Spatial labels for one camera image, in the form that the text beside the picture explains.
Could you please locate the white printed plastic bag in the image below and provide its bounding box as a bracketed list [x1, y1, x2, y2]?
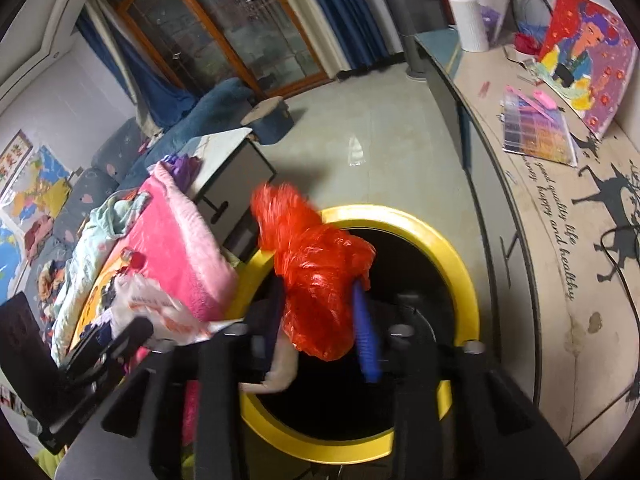
[106, 274, 232, 346]

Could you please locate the red plastic bag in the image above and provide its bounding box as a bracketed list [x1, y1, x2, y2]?
[250, 183, 375, 362]

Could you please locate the red candy tube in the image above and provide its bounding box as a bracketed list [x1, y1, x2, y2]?
[119, 247, 145, 270]

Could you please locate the yellow rimmed black trash bin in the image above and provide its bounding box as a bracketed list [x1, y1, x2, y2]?
[240, 204, 480, 465]

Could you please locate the world map poster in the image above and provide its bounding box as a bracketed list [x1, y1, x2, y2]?
[0, 220, 25, 302]

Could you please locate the pink cartoon fleece blanket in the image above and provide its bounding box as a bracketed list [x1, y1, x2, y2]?
[66, 162, 238, 353]

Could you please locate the light blue printed quilt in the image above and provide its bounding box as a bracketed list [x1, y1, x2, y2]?
[50, 192, 152, 365]

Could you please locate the china map poster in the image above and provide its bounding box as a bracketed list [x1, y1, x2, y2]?
[1, 145, 72, 232]

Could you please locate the tv cabinet counter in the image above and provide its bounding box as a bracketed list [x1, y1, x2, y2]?
[414, 29, 639, 479]

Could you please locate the framed calligraphy picture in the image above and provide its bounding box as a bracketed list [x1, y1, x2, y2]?
[0, 130, 32, 194]

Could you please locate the purple plastic item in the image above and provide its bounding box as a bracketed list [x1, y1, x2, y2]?
[160, 153, 202, 193]

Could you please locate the blue fabric sofa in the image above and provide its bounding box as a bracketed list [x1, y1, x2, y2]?
[24, 78, 256, 311]

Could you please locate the white coffee table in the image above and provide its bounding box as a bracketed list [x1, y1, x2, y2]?
[181, 127, 277, 261]

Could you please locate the bead colour tray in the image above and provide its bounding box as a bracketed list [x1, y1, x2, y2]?
[501, 86, 577, 167]

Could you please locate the blue round footstool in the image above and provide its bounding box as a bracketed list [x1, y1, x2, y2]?
[241, 96, 294, 145]

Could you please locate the left blue curtain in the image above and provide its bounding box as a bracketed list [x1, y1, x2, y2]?
[76, 0, 198, 138]

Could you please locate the blue curtain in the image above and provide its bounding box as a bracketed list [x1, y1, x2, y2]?
[76, 0, 198, 138]
[294, 0, 402, 74]

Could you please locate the wooden glass sliding door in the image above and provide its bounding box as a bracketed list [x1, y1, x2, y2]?
[106, 0, 330, 98]

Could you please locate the right blue curtain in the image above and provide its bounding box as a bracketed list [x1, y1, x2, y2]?
[294, 0, 402, 74]

